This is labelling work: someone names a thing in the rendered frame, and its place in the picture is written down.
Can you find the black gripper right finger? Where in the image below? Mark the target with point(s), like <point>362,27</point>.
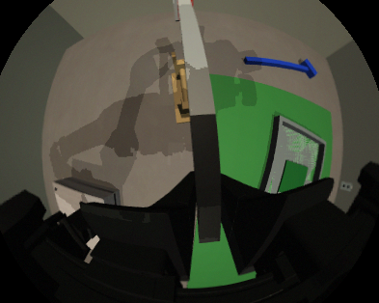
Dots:
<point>252,217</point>

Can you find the green putting mat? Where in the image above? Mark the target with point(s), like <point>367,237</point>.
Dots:
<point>245,112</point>

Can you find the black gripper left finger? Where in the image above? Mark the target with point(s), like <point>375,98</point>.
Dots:
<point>168,224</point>

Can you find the blue putter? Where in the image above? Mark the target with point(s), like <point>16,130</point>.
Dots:
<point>304,66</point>

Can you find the red putter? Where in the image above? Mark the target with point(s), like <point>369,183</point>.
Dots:
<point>203,124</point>

